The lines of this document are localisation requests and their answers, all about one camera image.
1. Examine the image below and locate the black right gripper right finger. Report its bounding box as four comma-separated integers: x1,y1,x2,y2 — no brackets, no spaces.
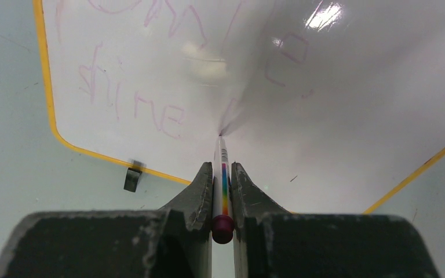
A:
231,162,439,277

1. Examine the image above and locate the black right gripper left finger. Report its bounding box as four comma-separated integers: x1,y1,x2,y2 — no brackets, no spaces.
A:
0,162,213,277

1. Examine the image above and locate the white marker pen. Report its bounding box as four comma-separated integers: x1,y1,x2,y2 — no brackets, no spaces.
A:
211,136,235,244

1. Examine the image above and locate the yellow framed whiteboard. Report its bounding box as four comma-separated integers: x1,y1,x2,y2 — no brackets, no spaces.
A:
33,1,445,213

